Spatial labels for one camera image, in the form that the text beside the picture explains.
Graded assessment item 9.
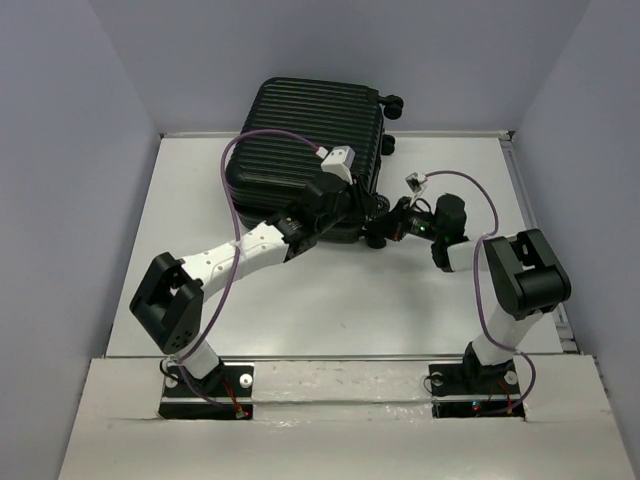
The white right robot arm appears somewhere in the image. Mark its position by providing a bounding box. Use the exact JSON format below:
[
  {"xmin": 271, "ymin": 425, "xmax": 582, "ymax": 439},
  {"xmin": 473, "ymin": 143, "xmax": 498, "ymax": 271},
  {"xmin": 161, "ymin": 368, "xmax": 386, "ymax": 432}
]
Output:
[{"xmin": 366, "ymin": 194, "xmax": 571, "ymax": 392}]

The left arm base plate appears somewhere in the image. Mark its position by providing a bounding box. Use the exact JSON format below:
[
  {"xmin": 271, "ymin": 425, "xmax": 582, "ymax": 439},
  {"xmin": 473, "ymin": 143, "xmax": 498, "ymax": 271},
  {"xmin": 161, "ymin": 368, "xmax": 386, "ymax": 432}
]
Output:
[{"xmin": 158, "ymin": 359, "xmax": 255, "ymax": 421}]

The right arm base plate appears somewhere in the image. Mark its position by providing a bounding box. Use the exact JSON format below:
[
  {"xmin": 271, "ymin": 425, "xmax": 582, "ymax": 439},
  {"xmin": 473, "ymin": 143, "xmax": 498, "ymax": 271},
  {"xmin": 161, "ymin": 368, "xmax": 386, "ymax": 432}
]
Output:
[{"xmin": 423, "ymin": 361, "xmax": 525, "ymax": 419}]

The purple camera cable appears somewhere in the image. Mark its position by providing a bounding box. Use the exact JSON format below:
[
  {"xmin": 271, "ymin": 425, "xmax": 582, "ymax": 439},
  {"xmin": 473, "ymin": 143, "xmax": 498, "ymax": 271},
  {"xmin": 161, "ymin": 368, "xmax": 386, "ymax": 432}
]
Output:
[
  {"xmin": 172, "ymin": 128, "xmax": 331, "ymax": 419},
  {"xmin": 424, "ymin": 169, "xmax": 539, "ymax": 414}
]

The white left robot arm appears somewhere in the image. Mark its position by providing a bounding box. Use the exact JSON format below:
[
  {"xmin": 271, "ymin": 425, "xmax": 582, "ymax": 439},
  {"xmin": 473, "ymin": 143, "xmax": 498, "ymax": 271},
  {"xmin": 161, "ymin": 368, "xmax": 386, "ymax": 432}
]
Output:
[{"xmin": 130, "ymin": 173, "xmax": 389, "ymax": 395}]

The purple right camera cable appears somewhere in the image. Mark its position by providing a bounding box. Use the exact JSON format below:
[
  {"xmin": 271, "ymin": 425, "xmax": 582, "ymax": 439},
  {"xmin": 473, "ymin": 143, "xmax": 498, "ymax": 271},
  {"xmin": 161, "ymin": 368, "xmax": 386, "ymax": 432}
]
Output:
[{"xmin": 424, "ymin": 169, "xmax": 539, "ymax": 414}]

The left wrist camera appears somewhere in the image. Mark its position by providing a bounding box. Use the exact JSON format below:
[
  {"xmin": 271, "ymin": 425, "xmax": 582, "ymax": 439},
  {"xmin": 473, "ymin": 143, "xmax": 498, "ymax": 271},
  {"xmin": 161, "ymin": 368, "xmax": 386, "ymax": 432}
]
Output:
[{"xmin": 315, "ymin": 146, "xmax": 356, "ymax": 184}]

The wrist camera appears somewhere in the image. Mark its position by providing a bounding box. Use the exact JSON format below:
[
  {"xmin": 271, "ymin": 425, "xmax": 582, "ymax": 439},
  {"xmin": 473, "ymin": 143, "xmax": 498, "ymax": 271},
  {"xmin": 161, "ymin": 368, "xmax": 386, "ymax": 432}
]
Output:
[
  {"xmin": 405, "ymin": 172, "xmax": 428, "ymax": 199},
  {"xmin": 315, "ymin": 146, "xmax": 356, "ymax": 184}
]

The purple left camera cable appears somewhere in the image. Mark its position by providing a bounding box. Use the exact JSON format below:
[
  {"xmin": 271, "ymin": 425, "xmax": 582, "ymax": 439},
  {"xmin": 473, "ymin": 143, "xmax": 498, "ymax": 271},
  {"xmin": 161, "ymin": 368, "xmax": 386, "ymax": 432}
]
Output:
[{"xmin": 172, "ymin": 128, "xmax": 331, "ymax": 419}]

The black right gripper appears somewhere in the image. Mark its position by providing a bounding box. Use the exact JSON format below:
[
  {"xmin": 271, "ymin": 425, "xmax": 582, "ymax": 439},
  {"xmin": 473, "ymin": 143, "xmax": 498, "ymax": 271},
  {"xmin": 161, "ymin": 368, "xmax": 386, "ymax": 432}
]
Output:
[{"xmin": 365, "ymin": 194, "xmax": 443, "ymax": 242}]

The black hard-shell suitcase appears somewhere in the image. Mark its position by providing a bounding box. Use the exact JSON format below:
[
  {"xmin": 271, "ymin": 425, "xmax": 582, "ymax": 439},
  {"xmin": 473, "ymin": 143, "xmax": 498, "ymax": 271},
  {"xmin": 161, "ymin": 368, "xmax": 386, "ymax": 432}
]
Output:
[{"xmin": 226, "ymin": 77, "xmax": 404, "ymax": 229}]

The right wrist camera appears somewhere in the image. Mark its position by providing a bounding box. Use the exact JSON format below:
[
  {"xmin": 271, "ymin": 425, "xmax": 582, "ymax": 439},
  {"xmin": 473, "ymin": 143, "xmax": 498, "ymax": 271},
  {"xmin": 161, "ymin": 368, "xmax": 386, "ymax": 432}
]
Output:
[{"xmin": 405, "ymin": 172, "xmax": 428, "ymax": 199}]

